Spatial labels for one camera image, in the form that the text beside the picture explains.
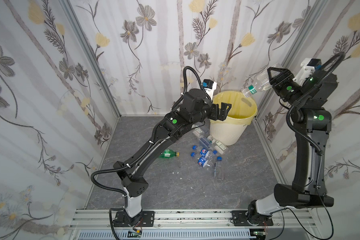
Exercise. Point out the green Sprite bottle lying flat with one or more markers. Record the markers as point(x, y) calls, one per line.
point(168, 154)

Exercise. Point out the clear bottle white cap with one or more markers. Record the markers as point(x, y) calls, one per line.
point(201, 132)

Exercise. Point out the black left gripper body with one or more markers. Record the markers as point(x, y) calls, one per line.
point(214, 111)

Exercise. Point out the blue label clear bottle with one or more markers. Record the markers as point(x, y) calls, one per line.
point(205, 143)

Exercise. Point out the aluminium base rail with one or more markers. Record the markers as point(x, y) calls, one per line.
point(216, 224)

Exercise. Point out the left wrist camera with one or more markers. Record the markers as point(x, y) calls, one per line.
point(210, 86)

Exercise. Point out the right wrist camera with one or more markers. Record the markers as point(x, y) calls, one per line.
point(308, 67)

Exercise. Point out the clear bottle white green label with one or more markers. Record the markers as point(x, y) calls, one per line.
point(217, 145)

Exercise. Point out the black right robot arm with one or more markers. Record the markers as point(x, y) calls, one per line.
point(312, 124)

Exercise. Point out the clear bottle blue cap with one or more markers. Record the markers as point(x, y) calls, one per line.
point(219, 171)

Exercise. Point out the white bin with yellow bag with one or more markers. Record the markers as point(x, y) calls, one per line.
point(239, 117)

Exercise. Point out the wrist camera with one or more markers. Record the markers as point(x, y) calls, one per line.
point(308, 67)
point(210, 86)

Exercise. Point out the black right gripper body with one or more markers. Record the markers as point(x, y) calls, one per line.
point(284, 84)

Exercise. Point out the clear bottle green cap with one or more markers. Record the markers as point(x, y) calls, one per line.
point(260, 84)

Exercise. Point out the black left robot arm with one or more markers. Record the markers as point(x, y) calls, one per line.
point(165, 133)

